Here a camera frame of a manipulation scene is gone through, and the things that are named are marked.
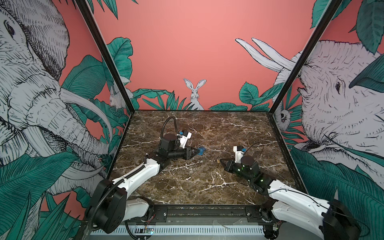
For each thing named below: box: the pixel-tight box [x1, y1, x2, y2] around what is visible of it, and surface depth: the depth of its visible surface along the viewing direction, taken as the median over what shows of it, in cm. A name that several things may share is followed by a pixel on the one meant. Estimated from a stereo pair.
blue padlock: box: [197, 146, 206, 156], surface depth 81 cm
